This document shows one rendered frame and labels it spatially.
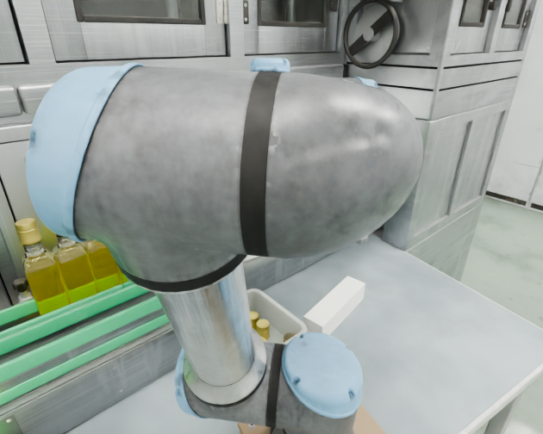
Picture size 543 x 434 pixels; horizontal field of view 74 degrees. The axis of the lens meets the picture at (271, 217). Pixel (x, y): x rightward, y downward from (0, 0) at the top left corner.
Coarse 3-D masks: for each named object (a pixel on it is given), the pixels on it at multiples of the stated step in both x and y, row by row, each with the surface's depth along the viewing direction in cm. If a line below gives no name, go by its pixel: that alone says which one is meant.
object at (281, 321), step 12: (252, 288) 102; (252, 300) 103; (264, 300) 100; (264, 312) 101; (276, 312) 97; (288, 312) 94; (276, 324) 98; (288, 324) 94; (300, 324) 90; (276, 336) 96
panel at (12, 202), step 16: (0, 128) 72; (16, 128) 74; (0, 144) 73; (16, 144) 75; (0, 160) 74; (16, 160) 76; (0, 176) 75; (16, 176) 77; (0, 192) 76; (16, 192) 78; (0, 208) 77; (16, 208) 79; (32, 208) 81; (0, 224) 78; (16, 240) 81; (48, 240) 86; (16, 256) 82; (16, 272) 83
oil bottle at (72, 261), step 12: (60, 252) 74; (72, 252) 75; (84, 252) 77; (60, 264) 74; (72, 264) 76; (84, 264) 77; (72, 276) 76; (84, 276) 78; (72, 288) 77; (84, 288) 79; (96, 288) 81; (72, 300) 78
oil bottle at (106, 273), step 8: (88, 240) 78; (96, 240) 78; (88, 248) 78; (96, 248) 78; (104, 248) 79; (88, 256) 78; (96, 256) 79; (104, 256) 80; (96, 264) 79; (104, 264) 81; (112, 264) 82; (96, 272) 80; (104, 272) 81; (112, 272) 82; (120, 272) 84; (96, 280) 81; (104, 280) 82; (112, 280) 83; (120, 280) 84; (104, 288) 83
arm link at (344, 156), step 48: (288, 96) 18; (336, 96) 19; (384, 96) 22; (288, 144) 18; (336, 144) 18; (384, 144) 19; (288, 192) 18; (336, 192) 18; (384, 192) 20; (288, 240) 20; (336, 240) 20
